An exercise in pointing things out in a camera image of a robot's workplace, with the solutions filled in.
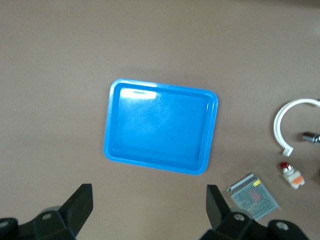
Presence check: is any blue plastic tray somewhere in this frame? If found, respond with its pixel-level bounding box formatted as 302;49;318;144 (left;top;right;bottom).
102;78;220;177

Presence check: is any large white curved clamp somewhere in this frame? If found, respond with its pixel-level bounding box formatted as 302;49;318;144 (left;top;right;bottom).
272;98;320;157

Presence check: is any red mushroom push button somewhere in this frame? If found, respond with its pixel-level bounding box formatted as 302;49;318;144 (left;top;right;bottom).
279;161;306;190

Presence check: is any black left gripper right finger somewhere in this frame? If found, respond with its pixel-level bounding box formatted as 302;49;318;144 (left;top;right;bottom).
199;184;311;240

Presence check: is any orange and blue push button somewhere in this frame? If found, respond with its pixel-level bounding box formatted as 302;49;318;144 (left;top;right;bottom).
302;132;320;146

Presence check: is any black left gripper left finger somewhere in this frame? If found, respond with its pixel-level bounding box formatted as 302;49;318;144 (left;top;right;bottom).
0;183;94;240

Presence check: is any perforated metal power supply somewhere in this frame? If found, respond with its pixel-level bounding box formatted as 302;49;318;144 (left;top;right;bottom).
226;172;281;222

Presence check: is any brown table mat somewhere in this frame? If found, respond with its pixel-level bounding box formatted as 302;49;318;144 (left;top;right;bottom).
0;0;320;240

